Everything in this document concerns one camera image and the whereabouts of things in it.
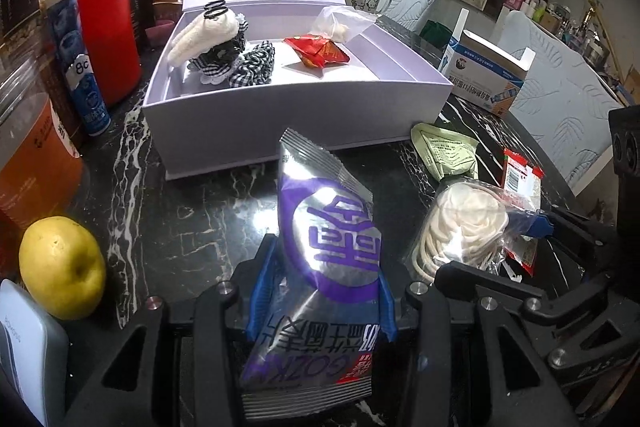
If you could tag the checkered fabric scrunchies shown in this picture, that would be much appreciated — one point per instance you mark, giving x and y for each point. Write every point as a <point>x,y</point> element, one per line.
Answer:
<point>215,42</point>

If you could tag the silver purple snack packet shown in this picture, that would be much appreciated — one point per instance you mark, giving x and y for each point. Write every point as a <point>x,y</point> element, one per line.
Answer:
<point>325,232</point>

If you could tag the dark green bag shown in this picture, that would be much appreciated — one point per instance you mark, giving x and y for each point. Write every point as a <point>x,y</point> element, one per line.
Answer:
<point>435,37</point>

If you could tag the orange jar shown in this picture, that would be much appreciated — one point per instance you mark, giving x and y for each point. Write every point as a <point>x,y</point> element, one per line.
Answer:
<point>35,142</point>

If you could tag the clear plastic bag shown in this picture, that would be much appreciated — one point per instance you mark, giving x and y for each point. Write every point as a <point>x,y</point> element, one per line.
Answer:
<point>340,24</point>

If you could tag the yellow apple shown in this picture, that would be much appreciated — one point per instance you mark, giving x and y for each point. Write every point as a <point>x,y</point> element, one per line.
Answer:
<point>62,269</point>

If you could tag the row of bottles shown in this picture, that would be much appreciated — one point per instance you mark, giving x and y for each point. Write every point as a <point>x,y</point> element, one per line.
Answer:
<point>560,27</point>

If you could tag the red orange snack packet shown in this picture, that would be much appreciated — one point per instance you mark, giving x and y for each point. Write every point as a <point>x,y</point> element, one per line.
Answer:
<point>315,52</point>

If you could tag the lavender gift box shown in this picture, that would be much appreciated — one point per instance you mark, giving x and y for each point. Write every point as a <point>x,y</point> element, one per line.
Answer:
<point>300,117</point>

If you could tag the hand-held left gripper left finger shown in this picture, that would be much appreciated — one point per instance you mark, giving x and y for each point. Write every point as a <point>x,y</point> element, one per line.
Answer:
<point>260,287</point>

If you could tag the grey white power bank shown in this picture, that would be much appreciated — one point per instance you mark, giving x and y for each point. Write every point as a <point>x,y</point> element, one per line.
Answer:
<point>30,357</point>

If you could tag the blue printed tube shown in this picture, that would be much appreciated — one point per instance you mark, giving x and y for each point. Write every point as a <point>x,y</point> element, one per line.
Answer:
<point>80,67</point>

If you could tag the red packet with white label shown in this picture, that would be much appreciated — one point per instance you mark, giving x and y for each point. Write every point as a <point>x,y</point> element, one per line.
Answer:
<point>520,172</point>

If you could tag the red canister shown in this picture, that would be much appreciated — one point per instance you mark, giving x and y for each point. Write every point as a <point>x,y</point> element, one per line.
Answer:
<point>107,32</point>

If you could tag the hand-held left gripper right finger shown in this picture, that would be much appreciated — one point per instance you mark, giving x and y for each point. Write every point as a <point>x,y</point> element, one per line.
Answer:
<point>387,309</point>

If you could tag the green packet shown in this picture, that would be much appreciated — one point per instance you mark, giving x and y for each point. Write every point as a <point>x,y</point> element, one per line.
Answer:
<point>445,152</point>

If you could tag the blue white carton box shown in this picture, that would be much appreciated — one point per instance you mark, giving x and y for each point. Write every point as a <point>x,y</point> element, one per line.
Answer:
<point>485,72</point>

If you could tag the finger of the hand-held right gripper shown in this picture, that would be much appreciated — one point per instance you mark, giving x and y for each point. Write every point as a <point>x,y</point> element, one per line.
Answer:
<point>565,227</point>
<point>500,294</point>

